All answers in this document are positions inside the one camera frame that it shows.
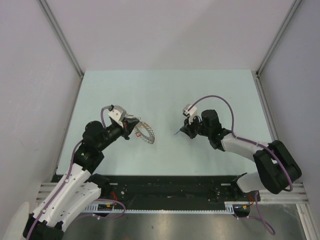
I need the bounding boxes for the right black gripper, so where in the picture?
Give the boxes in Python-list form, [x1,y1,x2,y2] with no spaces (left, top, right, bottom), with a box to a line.
[180,113,211,140]

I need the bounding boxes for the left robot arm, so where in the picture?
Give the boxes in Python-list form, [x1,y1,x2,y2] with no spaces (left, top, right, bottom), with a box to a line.
[22,114,140,240]

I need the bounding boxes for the white rounded object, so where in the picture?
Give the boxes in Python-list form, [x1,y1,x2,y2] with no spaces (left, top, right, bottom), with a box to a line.
[3,201,31,240]

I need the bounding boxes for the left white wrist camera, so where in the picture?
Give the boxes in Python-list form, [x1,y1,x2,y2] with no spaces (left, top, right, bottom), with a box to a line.
[108,105,127,128]

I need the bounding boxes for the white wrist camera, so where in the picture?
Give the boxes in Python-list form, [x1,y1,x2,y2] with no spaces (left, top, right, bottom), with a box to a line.
[108,105,127,128]
[182,104,198,125]

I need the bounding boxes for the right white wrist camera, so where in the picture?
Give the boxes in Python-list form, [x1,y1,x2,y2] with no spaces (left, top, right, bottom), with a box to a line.
[182,104,198,125]

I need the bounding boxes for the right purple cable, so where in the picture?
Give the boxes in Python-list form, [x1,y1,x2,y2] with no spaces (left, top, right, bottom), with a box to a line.
[189,94,295,237]

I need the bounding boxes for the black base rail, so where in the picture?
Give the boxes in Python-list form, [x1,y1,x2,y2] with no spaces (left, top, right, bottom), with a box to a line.
[51,174,292,211]

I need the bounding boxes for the grey cable duct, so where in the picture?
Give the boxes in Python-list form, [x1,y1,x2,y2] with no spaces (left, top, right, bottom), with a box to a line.
[84,202,237,215]

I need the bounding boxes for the left aluminium frame post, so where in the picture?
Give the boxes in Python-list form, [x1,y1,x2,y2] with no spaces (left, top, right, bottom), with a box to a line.
[36,0,84,79]

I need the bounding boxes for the aluminium frame post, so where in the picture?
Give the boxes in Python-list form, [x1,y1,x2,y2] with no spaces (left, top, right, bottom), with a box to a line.
[255,0,304,78]
[36,0,84,79]

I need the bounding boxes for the right aluminium frame post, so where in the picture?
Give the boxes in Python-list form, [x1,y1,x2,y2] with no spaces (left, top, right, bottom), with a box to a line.
[255,0,304,78]

